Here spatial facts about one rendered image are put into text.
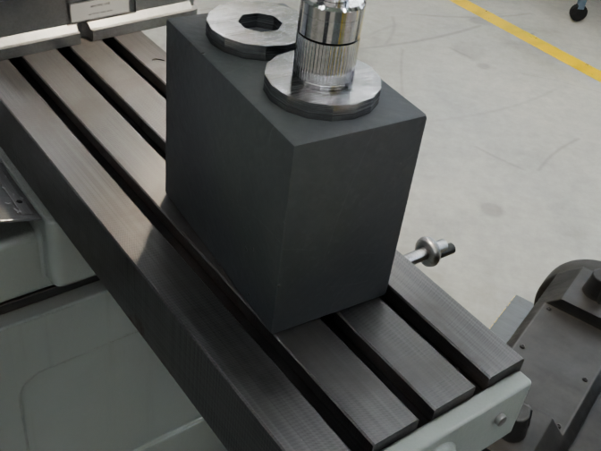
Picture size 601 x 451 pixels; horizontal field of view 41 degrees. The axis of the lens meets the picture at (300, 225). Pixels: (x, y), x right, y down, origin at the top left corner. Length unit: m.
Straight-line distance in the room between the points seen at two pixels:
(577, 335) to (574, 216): 1.39
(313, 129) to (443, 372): 0.23
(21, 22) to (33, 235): 0.28
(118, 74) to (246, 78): 0.41
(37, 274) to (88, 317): 0.10
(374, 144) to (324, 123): 0.04
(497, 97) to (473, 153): 0.46
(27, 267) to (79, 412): 0.29
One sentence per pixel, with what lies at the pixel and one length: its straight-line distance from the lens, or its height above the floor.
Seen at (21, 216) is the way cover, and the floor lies 0.89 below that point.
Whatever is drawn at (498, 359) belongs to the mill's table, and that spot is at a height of 0.96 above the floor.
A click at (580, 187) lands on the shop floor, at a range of 2.85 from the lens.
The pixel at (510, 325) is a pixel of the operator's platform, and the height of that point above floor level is 0.40.
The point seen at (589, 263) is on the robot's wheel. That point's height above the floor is 0.59.
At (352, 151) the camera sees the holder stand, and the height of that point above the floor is 1.13.
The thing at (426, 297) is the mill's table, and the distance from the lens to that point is 0.74.
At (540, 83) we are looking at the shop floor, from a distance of 3.47.
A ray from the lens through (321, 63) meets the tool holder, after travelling 0.59.
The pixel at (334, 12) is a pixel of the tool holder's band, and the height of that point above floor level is 1.22.
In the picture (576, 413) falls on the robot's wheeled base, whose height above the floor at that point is 0.59.
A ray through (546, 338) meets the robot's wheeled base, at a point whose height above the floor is 0.59.
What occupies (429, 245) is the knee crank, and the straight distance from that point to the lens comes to 1.45.
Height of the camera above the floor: 1.44
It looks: 38 degrees down
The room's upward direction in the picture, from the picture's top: 8 degrees clockwise
